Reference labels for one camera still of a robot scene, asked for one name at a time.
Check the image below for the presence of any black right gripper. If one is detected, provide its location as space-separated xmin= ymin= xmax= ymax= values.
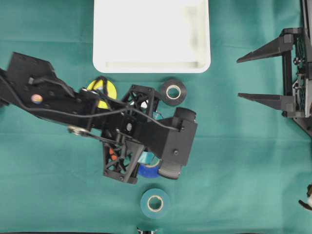
xmin=236 ymin=28 xmax=312 ymax=136

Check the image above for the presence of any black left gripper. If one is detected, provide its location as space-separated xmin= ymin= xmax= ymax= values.
xmin=101 ymin=85 xmax=161 ymax=184

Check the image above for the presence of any blue tape roll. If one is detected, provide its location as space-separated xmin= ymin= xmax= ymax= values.
xmin=138 ymin=162 xmax=160 ymax=178

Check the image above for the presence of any black tape roll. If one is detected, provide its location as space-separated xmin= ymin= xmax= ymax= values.
xmin=160 ymin=78 xmax=187 ymax=106

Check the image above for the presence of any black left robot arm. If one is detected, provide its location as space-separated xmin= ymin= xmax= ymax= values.
xmin=0 ymin=52 xmax=167 ymax=184

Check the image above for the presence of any orange tape roll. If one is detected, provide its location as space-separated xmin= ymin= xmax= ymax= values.
xmin=109 ymin=148 xmax=118 ymax=161

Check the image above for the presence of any yellow tape roll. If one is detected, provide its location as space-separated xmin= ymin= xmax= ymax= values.
xmin=87 ymin=78 xmax=117 ymax=99

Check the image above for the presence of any teal tape roll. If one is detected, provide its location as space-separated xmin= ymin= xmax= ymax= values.
xmin=140 ymin=188 xmax=171 ymax=219

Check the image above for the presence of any white plastic case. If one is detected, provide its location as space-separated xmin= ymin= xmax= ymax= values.
xmin=93 ymin=0 xmax=211 ymax=74

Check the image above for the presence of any dark object at bottom edge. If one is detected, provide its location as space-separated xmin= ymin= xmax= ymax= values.
xmin=136 ymin=227 xmax=158 ymax=234

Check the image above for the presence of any black white object at edge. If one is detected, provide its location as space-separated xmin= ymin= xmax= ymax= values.
xmin=298 ymin=184 xmax=312 ymax=211

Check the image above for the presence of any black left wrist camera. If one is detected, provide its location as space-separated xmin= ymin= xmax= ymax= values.
xmin=135 ymin=107 xmax=197 ymax=179

